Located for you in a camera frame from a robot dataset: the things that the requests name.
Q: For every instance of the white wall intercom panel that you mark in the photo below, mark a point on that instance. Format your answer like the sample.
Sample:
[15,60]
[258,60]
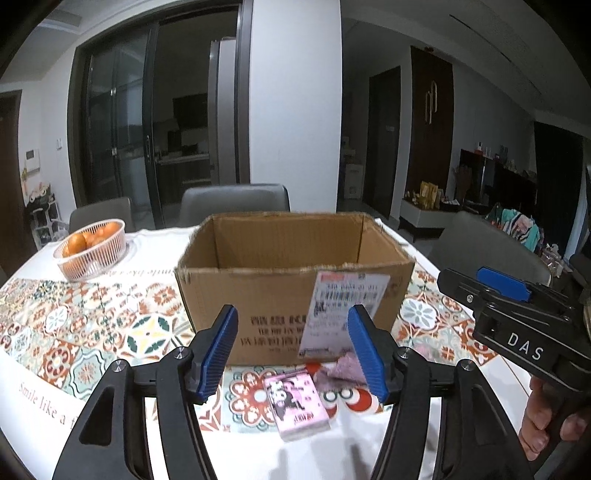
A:
[32,160]

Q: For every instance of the black framed sliding glass door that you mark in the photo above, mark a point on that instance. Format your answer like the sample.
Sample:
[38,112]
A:
[129,115]

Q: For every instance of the white plastic fruit basket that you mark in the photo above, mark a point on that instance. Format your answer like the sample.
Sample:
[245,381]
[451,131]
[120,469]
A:
[92,263]

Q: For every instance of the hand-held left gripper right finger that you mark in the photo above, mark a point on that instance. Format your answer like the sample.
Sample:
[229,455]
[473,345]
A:
[367,355]

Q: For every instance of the purple towel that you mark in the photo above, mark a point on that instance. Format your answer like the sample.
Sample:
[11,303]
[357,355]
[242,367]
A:
[344,371]

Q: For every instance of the grey dining chair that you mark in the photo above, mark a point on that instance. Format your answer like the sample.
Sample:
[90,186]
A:
[231,203]
[101,214]
[485,249]

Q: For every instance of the dark television cabinet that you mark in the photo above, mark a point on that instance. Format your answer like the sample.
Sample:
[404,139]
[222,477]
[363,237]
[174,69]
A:
[498,180]

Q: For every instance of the white low cabinet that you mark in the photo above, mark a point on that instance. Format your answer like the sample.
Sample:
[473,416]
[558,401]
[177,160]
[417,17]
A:
[425,214]

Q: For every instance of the brown cardboard box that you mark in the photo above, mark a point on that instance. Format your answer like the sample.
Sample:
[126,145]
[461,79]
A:
[258,295]

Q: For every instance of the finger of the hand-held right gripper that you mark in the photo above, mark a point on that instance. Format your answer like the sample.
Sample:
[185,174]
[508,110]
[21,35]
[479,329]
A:
[459,286]
[503,282]

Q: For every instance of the person's right hand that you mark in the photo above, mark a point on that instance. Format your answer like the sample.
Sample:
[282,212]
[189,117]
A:
[538,415]

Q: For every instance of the small storage rack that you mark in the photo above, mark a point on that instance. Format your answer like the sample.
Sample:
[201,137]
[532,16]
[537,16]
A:
[44,212]

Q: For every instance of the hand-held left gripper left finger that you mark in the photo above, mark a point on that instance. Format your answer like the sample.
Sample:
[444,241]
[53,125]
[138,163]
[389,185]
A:
[217,360]

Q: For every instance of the silver refrigerator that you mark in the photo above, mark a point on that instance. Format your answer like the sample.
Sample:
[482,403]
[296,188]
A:
[222,115]

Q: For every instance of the teal patterned clothing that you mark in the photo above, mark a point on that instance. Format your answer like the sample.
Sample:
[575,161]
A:
[515,226]

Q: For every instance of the pink tissue pack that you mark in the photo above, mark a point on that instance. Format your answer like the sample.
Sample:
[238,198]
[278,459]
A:
[295,401]

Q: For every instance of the orange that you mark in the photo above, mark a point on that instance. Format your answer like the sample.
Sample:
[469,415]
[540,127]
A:
[98,240]
[110,228]
[74,248]

